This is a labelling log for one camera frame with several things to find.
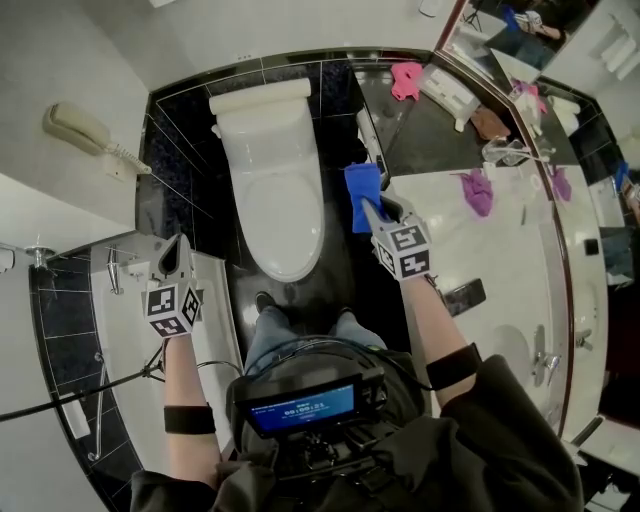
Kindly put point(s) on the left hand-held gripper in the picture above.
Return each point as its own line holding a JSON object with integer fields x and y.
{"x": 162, "y": 302}

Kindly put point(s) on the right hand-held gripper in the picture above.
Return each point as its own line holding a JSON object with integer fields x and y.
{"x": 405, "y": 245}

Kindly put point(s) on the blue cleaning cloth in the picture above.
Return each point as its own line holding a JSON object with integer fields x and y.
{"x": 362, "y": 185}

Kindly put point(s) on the white toilet lid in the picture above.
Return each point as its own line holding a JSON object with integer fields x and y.
{"x": 280, "y": 225}

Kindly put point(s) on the person's right forearm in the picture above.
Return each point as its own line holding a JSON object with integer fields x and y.
{"x": 430, "y": 320}

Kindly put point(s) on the person's left forearm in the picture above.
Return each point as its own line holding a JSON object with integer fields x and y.
{"x": 187, "y": 375}

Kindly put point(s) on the chrome toilet paper holder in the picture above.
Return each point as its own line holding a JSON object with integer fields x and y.
{"x": 372, "y": 145}

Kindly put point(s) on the white ceramic toilet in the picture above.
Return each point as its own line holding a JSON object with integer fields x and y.
{"x": 270, "y": 140}

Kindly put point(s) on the chrome bathtub faucet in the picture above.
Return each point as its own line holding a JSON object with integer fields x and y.
{"x": 116, "y": 272}

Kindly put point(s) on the purple cloth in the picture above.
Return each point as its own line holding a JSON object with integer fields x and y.
{"x": 475, "y": 192}

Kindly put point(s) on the person's left shoe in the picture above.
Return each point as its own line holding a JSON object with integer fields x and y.
{"x": 265, "y": 302}

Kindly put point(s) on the white bathtub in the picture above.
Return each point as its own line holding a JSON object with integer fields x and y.
{"x": 135, "y": 360}

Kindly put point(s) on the black smartphone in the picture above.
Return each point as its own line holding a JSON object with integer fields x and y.
{"x": 465, "y": 297}

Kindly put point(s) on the marble vanity counter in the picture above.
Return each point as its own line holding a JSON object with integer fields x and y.
{"x": 500, "y": 250}

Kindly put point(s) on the person's blue jeans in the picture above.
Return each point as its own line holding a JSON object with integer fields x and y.
{"x": 270, "y": 335}

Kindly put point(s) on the clear drinking glass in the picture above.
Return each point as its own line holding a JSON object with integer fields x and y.
{"x": 502, "y": 152}

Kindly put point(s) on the pink cloth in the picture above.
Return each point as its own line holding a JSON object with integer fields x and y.
{"x": 405, "y": 82}

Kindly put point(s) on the chrome shower valve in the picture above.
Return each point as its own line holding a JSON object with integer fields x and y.
{"x": 37, "y": 252}

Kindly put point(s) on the chrome grab bar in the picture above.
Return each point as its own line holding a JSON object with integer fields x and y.
{"x": 101, "y": 405}

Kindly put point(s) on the black light stand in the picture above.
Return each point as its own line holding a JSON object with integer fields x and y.
{"x": 75, "y": 397}

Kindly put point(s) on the white soap tray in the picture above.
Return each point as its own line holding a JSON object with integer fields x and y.
{"x": 76, "y": 417}

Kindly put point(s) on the chest-mounted monitor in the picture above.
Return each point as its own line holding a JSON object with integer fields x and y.
{"x": 300, "y": 407}

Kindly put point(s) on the chrome sink faucet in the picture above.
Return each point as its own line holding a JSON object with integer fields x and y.
{"x": 542, "y": 357}

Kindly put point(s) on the person's black jacket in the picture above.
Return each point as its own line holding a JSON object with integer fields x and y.
{"x": 500, "y": 440}

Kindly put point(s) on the beige wall telephone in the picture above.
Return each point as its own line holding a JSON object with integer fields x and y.
{"x": 75, "y": 127}

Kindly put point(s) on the wall soap dispenser bottle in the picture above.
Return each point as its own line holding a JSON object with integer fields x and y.
{"x": 429, "y": 6}

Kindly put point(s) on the wood-framed wall mirror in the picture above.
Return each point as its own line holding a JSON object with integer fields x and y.
{"x": 590, "y": 125}

